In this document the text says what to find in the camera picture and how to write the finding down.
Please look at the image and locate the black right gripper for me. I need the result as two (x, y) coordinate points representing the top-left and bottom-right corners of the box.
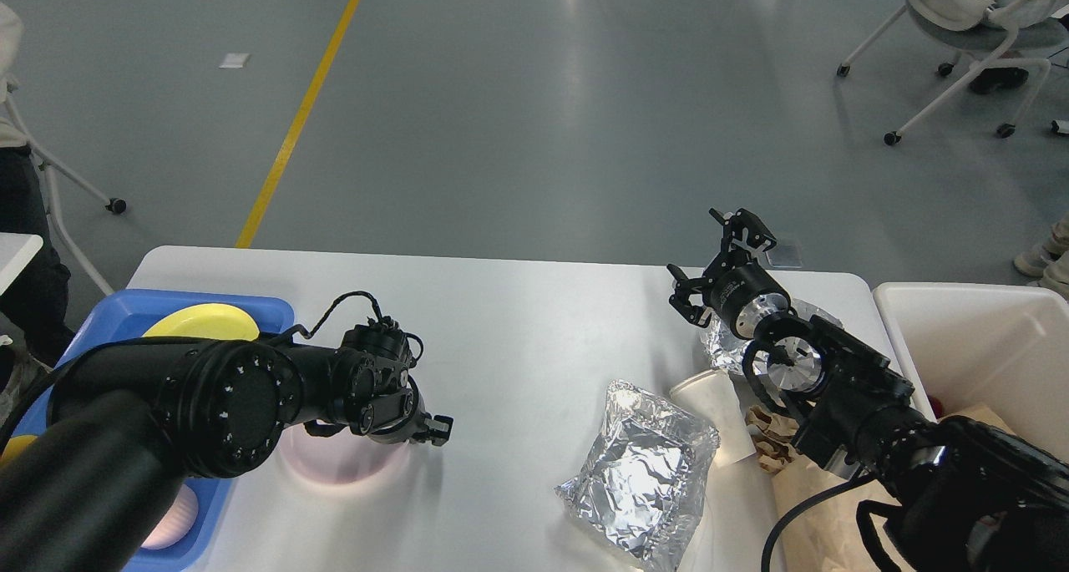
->
(666, 208), (791, 340)

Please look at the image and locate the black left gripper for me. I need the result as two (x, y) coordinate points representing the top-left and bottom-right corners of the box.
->
(359, 388), (454, 447)

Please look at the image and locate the pink plate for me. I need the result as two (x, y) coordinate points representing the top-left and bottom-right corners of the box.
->
(278, 426), (409, 486)

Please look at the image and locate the pink ribbed mug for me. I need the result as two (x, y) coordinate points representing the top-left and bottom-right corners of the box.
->
(140, 483), (200, 550)

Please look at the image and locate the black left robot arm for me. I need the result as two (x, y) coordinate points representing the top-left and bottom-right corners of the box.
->
(3, 297), (453, 571)

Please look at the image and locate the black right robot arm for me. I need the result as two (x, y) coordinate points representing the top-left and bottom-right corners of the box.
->
(668, 208), (1068, 571)

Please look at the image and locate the small crumpled foil ball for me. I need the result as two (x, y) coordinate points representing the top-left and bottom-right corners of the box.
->
(702, 302), (845, 378)

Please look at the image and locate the white paper cup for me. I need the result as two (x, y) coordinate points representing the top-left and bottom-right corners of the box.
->
(668, 369), (756, 467)

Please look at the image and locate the large crumpled foil sheet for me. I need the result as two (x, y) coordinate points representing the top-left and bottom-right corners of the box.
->
(555, 378), (721, 571)

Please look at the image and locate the yellow plate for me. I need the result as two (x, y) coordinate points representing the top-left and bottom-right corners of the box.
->
(142, 303), (260, 341)

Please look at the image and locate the brown paper bag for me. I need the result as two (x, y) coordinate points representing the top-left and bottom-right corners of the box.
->
(745, 402), (1016, 572)

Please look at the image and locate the white plastic bin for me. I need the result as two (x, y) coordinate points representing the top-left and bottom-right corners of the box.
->
(874, 282), (1068, 459)

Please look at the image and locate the blue plastic tray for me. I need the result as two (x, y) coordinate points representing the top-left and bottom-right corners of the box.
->
(3, 289), (294, 571)

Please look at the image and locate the person in beige trousers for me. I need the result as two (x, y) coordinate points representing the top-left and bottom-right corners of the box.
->
(1012, 213), (1068, 302)

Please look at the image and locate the white rolling office chair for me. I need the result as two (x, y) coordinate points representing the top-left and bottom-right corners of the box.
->
(836, 0), (1066, 146)

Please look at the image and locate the teal mug yellow inside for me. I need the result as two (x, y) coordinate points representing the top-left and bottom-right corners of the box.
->
(0, 434), (38, 467)

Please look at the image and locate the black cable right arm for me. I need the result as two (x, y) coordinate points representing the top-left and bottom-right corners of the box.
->
(761, 470), (878, 572)

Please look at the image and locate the white chair frame left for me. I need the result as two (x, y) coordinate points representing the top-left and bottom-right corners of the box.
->
(3, 4), (129, 296)

